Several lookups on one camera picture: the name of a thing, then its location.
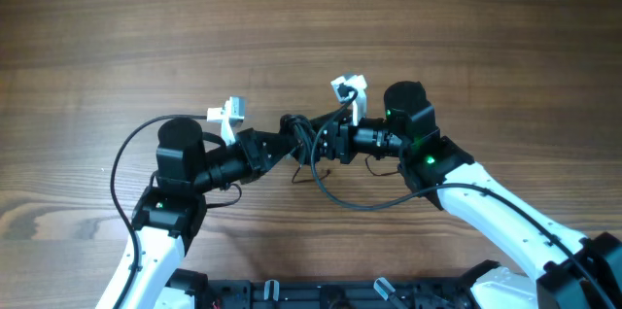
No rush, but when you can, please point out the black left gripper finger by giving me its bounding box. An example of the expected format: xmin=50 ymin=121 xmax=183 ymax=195
xmin=264 ymin=133 xmax=298 ymax=155
xmin=264 ymin=154 xmax=292 ymax=173

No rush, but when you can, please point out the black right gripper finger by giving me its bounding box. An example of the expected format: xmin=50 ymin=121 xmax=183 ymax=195
xmin=305 ymin=139 xmax=330 ymax=164
xmin=310 ymin=109 xmax=351 ymax=130

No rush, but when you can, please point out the black cable bundle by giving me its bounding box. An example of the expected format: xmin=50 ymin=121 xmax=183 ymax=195
xmin=279 ymin=113 xmax=332 ymax=185

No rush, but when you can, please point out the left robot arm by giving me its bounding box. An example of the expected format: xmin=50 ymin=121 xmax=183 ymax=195
xmin=97 ymin=115 xmax=298 ymax=308

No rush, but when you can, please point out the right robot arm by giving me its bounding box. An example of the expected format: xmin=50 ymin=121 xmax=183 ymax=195
xmin=310 ymin=75 xmax=621 ymax=308

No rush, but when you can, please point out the black right camera cable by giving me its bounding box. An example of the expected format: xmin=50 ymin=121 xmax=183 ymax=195
xmin=309 ymin=87 xmax=617 ymax=309

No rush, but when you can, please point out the black camera cable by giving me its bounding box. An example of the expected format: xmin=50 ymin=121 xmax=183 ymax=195
xmin=110 ymin=114 xmax=209 ymax=309
xmin=309 ymin=87 xmax=617 ymax=309

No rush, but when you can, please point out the black left camera cable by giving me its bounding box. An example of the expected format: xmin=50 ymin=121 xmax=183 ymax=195
xmin=110 ymin=114 xmax=209 ymax=309

